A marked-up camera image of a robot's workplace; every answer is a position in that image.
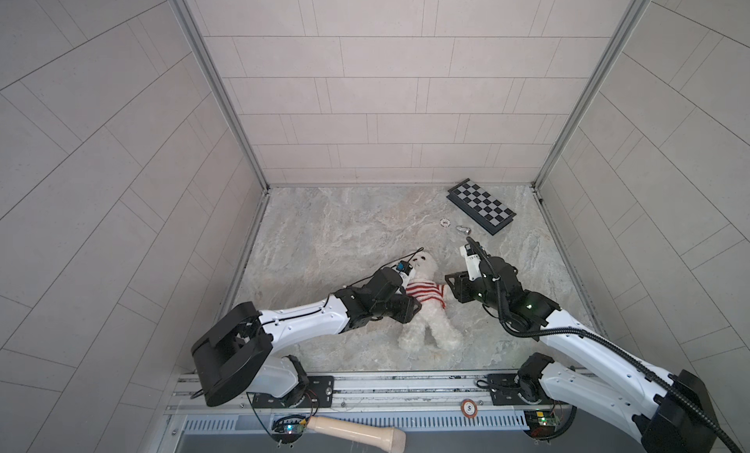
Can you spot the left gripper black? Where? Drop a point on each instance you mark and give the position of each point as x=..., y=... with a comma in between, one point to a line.
x=405, y=305

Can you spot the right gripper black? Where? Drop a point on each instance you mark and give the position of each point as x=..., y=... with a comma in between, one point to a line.
x=459, y=285

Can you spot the red white striped sweater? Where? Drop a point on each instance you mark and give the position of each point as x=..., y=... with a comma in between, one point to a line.
x=427, y=292

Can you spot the white teddy bear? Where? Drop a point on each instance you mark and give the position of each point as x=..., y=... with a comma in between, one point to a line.
x=431, y=316

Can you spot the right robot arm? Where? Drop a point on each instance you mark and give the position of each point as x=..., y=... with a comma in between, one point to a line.
x=663, y=411

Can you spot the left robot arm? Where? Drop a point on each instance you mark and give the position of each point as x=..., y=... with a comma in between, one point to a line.
x=242, y=351

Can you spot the black white checkerboard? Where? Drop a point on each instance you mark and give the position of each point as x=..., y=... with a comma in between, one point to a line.
x=488, y=212

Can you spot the round red white sticker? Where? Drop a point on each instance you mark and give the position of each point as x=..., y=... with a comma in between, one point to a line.
x=469, y=408

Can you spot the right green circuit board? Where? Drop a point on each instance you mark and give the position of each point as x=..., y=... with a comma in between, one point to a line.
x=541, y=424

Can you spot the green circuit board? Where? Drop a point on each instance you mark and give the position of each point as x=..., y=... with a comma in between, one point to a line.
x=289, y=429
x=541, y=424

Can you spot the left green circuit board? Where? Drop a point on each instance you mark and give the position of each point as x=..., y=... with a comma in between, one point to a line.
x=289, y=429

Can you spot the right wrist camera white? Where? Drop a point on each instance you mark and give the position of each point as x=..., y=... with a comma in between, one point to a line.
x=472, y=259

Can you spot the aluminium front rail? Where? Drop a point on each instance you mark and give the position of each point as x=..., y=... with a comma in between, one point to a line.
x=409, y=401

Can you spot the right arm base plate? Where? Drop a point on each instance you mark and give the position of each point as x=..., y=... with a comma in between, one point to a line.
x=504, y=389

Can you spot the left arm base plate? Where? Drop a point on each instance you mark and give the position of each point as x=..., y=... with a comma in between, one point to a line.
x=317, y=393

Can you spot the beige wooden handle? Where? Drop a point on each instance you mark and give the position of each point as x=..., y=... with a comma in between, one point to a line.
x=389, y=440

